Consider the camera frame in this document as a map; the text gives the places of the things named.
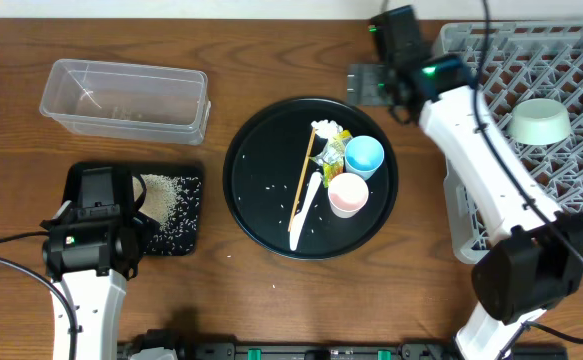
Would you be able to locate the mint green bowl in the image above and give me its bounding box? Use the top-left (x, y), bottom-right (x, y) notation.
top-left (507, 98), bottom-right (572, 146)

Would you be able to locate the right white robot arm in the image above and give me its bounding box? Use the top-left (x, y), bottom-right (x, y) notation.
top-left (368, 6), bottom-right (583, 359)

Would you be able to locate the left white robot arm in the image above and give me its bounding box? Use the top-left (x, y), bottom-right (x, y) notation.
top-left (41, 166), bottom-right (144, 359)

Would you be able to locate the grey dishwasher rack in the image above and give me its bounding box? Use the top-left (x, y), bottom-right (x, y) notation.
top-left (430, 20), bottom-right (583, 265)

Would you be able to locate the crumpled white tissue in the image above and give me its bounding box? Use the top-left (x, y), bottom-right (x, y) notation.
top-left (311, 119), bottom-right (343, 139)

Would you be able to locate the wooden chopstick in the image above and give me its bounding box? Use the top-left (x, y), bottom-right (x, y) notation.
top-left (287, 128), bottom-right (316, 232)

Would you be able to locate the blue plastic cup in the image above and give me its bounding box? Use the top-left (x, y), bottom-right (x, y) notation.
top-left (344, 135), bottom-right (385, 180)

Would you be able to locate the pile of white rice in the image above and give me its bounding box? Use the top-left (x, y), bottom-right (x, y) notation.
top-left (140, 174), bottom-right (180, 225)

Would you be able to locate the yellow snack wrapper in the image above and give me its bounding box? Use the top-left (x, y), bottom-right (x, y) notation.
top-left (311, 130), bottom-right (352, 188)

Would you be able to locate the black rectangular tray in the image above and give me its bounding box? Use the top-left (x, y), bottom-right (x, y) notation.
top-left (62, 161), bottom-right (205, 257)

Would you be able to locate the white plastic knife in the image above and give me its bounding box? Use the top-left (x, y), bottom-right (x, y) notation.
top-left (289, 172), bottom-right (322, 251)

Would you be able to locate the pink plastic cup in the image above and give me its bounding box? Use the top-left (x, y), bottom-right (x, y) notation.
top-left (327, 173), bottom-right (369, 219)

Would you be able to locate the clear plastic bin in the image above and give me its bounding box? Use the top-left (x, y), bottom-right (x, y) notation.
top-left (39, 59), bottom-right (211, 145)

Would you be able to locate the round black tray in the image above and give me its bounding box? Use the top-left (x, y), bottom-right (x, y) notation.
top-left (223, 97), bottom-right (399, 260)

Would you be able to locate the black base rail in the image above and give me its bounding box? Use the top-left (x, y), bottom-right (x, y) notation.
top-left (117, 328), bottom-right (569, 360)

